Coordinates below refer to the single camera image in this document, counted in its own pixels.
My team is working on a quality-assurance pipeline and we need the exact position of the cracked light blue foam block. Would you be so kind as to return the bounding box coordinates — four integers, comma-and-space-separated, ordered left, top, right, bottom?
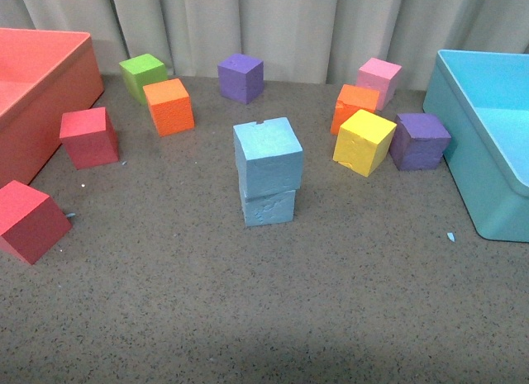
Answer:
239, 182, 298, 227

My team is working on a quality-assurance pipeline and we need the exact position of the notched light blue foam block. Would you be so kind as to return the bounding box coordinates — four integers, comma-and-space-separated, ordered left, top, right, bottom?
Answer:
233, 117, 303, 199

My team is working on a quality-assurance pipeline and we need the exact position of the yellow foam block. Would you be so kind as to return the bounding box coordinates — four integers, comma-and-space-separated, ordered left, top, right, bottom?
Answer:
332, 110, 397, 177

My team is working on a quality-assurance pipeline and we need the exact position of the purple foam block back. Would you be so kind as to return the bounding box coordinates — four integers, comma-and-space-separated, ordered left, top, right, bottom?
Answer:
217, 53, 265, 104

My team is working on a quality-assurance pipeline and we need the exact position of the purple foam block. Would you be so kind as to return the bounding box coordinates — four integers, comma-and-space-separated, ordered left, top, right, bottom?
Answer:
217, 53, 265, 104
389, 113, 451, 171

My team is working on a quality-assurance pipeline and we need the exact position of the orange foam block right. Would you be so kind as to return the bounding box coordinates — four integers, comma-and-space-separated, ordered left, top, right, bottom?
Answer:
330, 84, 379, 135

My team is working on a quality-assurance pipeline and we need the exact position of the orange foam block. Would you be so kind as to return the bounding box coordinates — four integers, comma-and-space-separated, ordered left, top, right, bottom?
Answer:
330, 84, 379, 135
143, 78, 195, 136

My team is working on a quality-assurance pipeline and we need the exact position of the orange foam block left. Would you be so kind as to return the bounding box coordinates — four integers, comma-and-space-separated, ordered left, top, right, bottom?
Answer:
143, 78, 195, 136

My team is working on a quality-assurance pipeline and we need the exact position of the grey curtain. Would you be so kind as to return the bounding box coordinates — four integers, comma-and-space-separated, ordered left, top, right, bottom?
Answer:
1, 0, 528, 90

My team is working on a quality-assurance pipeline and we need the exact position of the pink foam block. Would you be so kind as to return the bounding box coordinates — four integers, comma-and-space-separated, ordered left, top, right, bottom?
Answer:
355, 58, 403, 111

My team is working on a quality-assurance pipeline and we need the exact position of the purple foam block right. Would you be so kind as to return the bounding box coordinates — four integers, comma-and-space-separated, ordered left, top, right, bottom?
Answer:
389, 113, 451, 171

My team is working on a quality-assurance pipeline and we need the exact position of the green foam block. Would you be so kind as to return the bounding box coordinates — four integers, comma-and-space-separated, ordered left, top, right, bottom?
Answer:
119, 54, 168, 105

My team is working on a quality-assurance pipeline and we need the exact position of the dark red foam block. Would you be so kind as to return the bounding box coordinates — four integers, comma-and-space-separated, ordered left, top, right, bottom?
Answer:
60, 107, 119, 169

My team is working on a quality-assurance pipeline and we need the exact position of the light blue plastic bin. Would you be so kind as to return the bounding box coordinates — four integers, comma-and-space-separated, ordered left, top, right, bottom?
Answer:
423, 50, 528, 242

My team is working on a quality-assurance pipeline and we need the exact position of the red foam block front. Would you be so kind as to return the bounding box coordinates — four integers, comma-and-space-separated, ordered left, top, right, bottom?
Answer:
1, 180, 72, 264

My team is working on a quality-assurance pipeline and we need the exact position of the pink plastic bin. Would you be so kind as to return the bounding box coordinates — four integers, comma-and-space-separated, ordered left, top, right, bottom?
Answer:
1, 28, 104, 185

